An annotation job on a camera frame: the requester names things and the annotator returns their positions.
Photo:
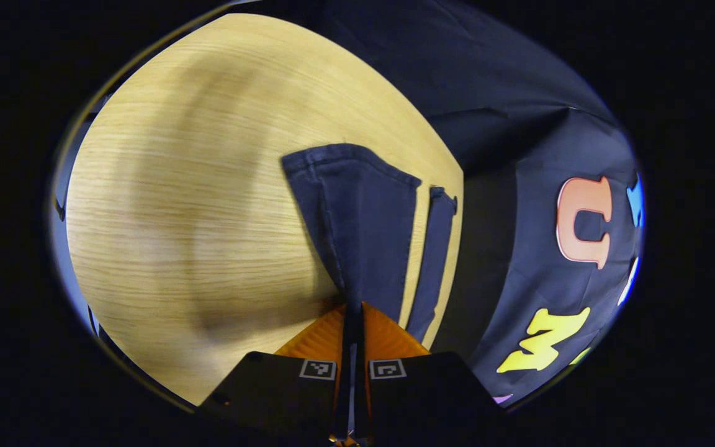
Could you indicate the black backdrop cloth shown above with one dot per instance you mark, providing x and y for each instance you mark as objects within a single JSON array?
[{"x": 488, "y": 93}]

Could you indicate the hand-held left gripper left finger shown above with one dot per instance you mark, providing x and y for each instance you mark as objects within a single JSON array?
[{"x": 270, "y": 391}]

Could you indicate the dark blue jeans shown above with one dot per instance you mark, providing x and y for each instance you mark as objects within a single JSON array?
[{"x": 357, "y": 217}]

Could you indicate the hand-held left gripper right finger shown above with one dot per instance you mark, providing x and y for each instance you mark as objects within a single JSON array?
[{"x": 432, "y": 391}]

